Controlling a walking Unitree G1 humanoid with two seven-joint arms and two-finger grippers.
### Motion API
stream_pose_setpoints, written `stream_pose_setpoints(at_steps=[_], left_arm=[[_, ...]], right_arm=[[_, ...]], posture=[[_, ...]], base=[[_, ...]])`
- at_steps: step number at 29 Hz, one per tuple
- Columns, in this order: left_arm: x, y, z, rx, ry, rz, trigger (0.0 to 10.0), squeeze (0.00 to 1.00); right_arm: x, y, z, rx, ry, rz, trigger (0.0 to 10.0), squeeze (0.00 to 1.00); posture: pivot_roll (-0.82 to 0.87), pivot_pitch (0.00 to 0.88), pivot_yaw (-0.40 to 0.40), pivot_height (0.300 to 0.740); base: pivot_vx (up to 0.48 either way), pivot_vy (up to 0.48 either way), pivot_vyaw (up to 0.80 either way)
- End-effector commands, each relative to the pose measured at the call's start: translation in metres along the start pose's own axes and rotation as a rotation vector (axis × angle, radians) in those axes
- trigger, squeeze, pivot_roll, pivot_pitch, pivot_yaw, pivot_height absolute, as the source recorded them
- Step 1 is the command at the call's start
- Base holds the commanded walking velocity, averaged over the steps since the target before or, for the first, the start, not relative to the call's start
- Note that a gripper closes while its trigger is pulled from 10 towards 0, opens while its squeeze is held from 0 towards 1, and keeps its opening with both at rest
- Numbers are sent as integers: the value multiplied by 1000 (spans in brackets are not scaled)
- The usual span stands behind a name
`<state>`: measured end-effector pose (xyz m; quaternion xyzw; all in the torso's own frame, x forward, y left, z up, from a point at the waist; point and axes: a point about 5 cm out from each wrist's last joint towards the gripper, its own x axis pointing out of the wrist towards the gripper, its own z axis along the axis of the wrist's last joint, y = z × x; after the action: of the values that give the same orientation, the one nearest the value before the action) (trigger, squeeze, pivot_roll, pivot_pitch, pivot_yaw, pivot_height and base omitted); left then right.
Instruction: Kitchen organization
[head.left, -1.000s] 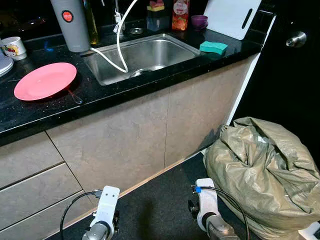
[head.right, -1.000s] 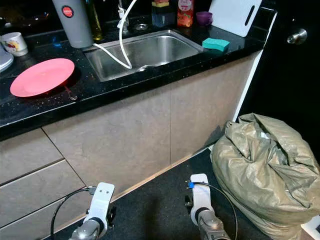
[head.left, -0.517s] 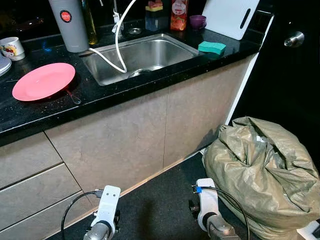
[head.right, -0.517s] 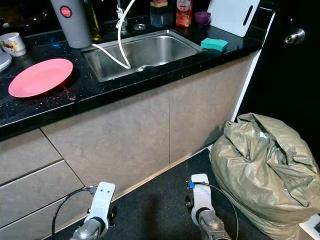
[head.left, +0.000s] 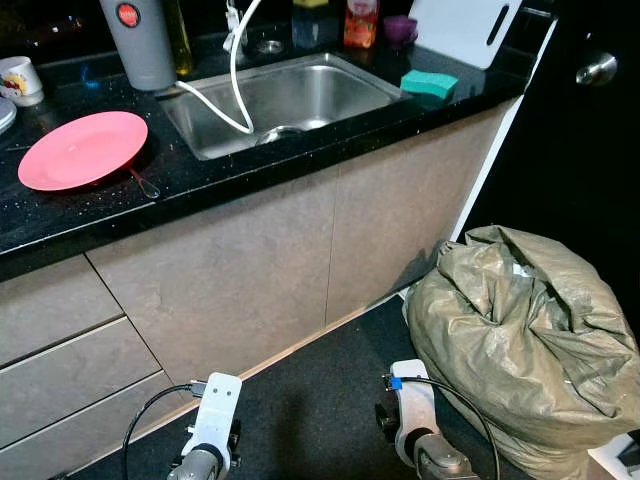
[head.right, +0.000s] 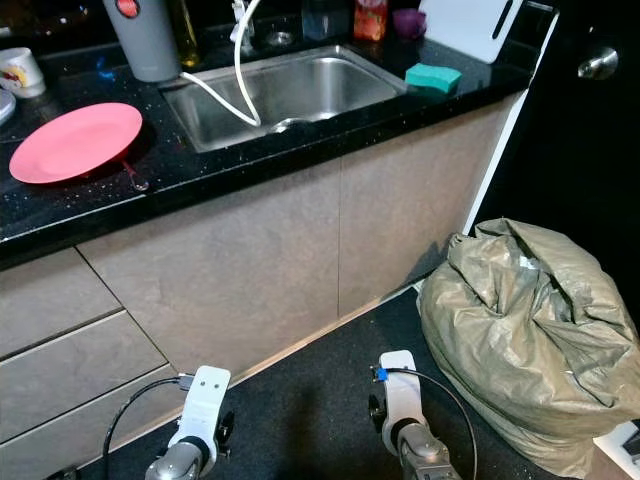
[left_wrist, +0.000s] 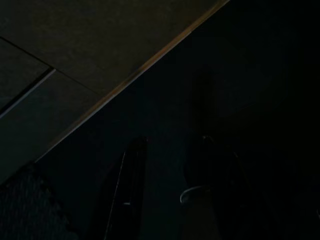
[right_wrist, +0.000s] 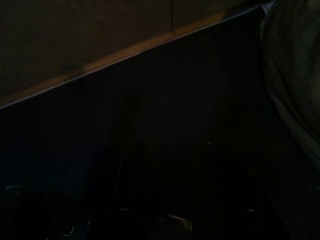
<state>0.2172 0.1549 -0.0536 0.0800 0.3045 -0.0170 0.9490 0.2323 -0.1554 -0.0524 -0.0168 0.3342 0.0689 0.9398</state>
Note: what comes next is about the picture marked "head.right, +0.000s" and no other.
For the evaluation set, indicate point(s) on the pink plate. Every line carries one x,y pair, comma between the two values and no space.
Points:
75,142

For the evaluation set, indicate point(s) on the beige drawer front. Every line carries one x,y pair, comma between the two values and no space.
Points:
50,300
70,440
70,375

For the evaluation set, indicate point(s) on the wide beige cabinet door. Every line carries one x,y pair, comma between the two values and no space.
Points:
210,260

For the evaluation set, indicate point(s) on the narrow beige cabinet door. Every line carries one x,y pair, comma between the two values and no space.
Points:
420,190

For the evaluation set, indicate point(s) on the white box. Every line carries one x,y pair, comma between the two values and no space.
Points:
618,450

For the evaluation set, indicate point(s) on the metal fork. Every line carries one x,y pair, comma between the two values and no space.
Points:
132,172

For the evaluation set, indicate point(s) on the dark door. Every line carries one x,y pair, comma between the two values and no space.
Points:
580,150

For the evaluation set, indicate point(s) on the stainless steel sink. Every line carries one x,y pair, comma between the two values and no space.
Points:
310,85

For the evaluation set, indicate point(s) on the green sponge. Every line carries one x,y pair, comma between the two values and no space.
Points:
432,78

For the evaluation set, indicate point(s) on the round metal sink cap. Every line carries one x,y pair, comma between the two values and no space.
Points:
280,38

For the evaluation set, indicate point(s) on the purple cup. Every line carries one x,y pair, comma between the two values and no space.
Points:
408,24

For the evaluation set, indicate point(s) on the orange juice carton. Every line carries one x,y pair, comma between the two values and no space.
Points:
370,20

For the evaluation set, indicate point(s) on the dark translucent container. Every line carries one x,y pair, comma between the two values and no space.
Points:
320,22

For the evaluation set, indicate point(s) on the olive oil bottle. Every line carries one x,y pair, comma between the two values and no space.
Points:
185,40

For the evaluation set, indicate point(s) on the grey tumbler red badge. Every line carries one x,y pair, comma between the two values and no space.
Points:
142,45

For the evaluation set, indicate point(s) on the round metal door knob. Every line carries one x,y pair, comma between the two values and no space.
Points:
598,63

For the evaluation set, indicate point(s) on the white printed mug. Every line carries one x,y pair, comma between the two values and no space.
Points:
22,72

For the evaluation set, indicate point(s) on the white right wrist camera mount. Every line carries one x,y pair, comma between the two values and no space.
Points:
405,395

